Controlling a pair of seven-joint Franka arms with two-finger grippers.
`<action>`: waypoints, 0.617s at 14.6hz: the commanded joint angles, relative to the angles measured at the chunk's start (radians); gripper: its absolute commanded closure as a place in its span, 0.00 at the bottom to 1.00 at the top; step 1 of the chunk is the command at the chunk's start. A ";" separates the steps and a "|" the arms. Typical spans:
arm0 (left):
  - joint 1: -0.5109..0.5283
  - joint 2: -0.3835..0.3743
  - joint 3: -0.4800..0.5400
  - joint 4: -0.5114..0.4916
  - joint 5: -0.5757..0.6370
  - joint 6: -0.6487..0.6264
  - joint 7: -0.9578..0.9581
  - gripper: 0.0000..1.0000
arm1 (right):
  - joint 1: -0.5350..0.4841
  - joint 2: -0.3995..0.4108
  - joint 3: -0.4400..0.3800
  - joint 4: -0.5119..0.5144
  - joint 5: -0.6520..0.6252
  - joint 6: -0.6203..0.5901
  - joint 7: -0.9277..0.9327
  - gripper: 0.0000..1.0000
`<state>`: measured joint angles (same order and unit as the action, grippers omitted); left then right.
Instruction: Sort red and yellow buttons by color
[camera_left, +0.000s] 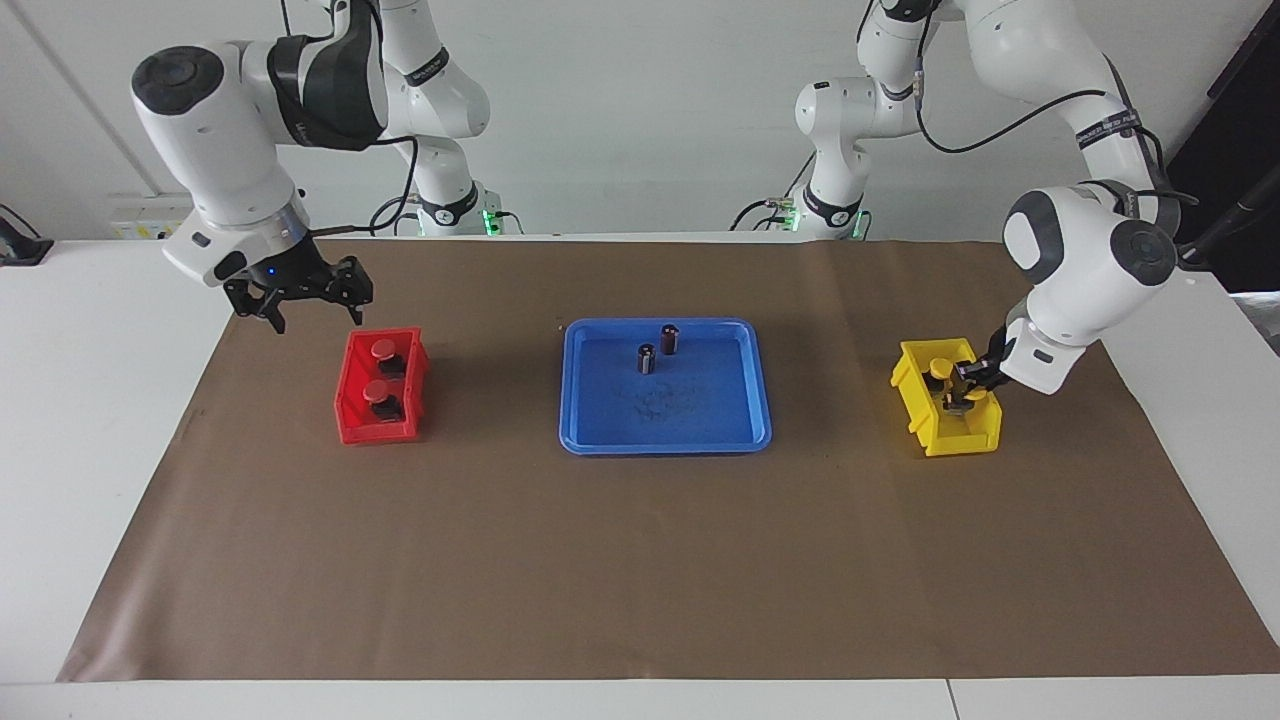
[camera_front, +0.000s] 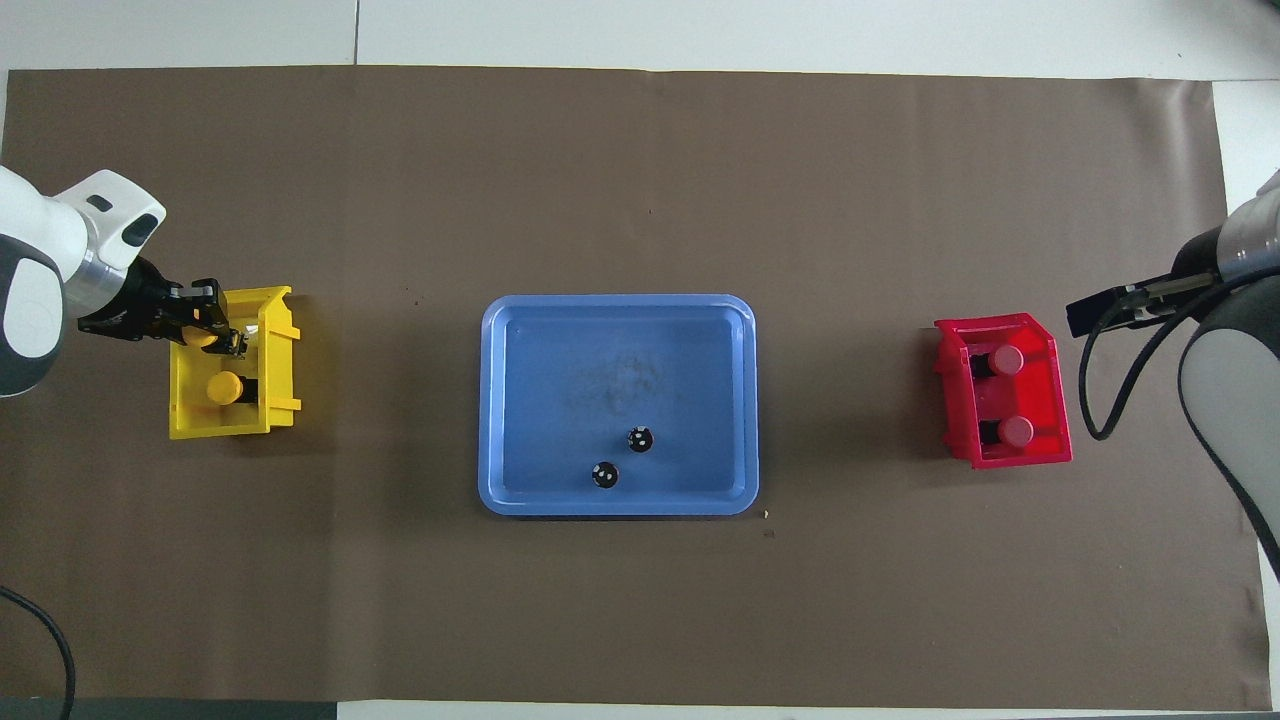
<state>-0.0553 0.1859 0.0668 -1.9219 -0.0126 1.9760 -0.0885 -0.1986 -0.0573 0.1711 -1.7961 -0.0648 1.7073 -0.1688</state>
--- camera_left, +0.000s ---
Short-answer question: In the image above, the yellow plastic bin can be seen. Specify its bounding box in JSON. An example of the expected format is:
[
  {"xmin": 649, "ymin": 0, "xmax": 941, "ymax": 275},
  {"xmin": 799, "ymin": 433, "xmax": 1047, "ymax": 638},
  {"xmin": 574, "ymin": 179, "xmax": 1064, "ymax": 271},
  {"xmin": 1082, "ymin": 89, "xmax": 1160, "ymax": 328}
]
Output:
[{"xmin": 890, "ymin": 337, "xmax": 1003, "ymax": 458}]

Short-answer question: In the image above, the red plastic bin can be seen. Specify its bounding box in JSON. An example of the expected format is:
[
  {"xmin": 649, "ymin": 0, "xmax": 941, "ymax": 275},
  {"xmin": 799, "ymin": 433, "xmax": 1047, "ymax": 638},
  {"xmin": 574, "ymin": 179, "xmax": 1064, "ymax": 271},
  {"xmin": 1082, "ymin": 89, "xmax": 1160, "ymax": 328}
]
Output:
[{"xmin": 333, "ymin": 327, "xmax": 433, "ymax": 446}]

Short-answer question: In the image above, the green lit right base box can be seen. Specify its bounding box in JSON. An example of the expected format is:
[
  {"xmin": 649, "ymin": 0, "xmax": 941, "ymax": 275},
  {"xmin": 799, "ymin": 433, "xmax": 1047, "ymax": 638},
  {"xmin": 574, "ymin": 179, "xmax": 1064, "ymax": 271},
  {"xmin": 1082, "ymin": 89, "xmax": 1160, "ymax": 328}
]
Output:
[{"xmin": 476, "ymin": 190, "xmax": 523, "ymax": 238}]

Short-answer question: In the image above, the black device on table edge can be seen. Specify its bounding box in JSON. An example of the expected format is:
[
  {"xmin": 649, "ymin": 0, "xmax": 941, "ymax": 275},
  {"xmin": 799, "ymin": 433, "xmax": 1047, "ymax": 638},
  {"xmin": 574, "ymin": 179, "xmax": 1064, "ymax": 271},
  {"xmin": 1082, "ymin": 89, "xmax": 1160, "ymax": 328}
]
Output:
[{"xmin": 0, "ymin": 205, "xmax": 54, "ymax": 267}]

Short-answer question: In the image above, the blue plastic tray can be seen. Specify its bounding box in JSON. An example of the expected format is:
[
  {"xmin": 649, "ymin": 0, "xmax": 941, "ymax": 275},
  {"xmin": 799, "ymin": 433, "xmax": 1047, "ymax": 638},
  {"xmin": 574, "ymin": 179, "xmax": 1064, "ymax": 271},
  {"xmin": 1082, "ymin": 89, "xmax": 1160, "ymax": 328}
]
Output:
[{"xmin": 558, "ymin": 318, "xmax": 774, "ymax": 457}]

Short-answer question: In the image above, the black tripod stand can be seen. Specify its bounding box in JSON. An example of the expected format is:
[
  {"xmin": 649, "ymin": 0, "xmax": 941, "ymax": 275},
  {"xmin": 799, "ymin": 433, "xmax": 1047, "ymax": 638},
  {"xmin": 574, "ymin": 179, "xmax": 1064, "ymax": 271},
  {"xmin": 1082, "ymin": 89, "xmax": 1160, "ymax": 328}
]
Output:
[{"xmin": 1170, "ymin": 0, "xmax": 1280, "ymax": 291}]

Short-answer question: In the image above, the brown paper mat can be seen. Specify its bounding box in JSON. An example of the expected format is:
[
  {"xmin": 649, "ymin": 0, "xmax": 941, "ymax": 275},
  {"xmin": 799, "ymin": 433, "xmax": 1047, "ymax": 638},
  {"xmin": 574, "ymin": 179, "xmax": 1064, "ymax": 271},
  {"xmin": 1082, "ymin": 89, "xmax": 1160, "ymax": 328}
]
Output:
[{"xmin": 57, "ymin": 238, "xmax": 1280, "ymax": 683}]

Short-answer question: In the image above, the black right base cable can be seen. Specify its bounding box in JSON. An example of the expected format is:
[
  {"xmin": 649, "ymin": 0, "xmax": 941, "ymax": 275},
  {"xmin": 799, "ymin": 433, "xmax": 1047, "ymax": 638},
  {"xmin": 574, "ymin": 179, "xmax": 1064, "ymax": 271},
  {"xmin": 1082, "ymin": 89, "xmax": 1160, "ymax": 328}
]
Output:
[{"xmin": 368, "ymin": 195, "xmax": 421, "ymax": 238}]

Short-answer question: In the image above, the black base cable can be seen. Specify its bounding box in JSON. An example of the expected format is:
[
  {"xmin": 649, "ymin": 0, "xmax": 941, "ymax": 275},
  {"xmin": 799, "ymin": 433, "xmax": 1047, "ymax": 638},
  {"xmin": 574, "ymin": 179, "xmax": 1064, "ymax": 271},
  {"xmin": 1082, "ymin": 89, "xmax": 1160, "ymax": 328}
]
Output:
[
  {"xmin": 728, "ymin": 180, "xmax": 816, "ymax": 233},
  {"xmin": 368, "ymin": 195, "xmax": 421, "ymax": 238}
]

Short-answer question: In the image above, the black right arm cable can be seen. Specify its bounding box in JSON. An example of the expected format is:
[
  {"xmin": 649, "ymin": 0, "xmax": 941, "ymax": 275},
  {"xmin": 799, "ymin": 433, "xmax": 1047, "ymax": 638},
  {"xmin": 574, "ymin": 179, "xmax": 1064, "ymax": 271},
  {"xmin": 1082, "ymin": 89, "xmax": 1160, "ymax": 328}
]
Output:
[{"xmin": 280, "ymin": 0, "xmax": 421, "ymax": 239}]

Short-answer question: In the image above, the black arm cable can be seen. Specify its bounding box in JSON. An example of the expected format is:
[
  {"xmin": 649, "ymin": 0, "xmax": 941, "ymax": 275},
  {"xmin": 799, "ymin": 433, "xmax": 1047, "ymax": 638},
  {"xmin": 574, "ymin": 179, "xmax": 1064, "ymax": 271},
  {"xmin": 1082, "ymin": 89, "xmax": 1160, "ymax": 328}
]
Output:
[
  {"xmin": 910, "ymin": 0, "xmax": 1197, "ymax": 211},
  {"xmin": 280, "ymin": 0, "xmax": 421, "ymax": 239}
]

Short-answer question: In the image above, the white wall outlet strip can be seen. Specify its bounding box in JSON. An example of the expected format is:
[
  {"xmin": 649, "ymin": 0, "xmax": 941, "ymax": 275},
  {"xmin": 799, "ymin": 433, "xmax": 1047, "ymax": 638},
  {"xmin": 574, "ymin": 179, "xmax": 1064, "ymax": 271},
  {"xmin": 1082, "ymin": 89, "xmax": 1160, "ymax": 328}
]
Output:
[{"xmin": 108, "ymin": 195, "xmax": 196, "ymax": 242}]

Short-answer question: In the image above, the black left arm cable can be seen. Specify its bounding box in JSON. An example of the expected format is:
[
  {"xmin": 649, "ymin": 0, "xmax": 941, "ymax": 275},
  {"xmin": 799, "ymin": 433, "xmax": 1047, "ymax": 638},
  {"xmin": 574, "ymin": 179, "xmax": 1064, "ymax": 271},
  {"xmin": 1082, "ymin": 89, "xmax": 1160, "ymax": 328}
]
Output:
[{"xmin": 910, "ymin": 0, "xmax": 1197, "ymax": 211}]

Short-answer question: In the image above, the black left base cable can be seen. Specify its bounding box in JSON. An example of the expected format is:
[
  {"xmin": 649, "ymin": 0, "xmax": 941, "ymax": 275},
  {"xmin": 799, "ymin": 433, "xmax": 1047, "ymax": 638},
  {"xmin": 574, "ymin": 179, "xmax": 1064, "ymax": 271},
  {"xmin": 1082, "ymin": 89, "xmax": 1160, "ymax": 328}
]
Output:
[{"xmin": 728, "ymin": 180, "xmax": 816, "ymax": 233}]

